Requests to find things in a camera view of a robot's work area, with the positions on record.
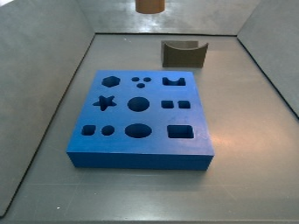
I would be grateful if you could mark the orange round cylinder peg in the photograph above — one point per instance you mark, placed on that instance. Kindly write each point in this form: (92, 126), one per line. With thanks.
(149, 6)

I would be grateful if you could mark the blue shape sorter block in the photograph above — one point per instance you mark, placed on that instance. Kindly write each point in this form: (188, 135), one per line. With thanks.
(141, 121)

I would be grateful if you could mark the grey curved cradle holder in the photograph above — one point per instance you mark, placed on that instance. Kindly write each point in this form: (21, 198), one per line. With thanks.
(183, 53)

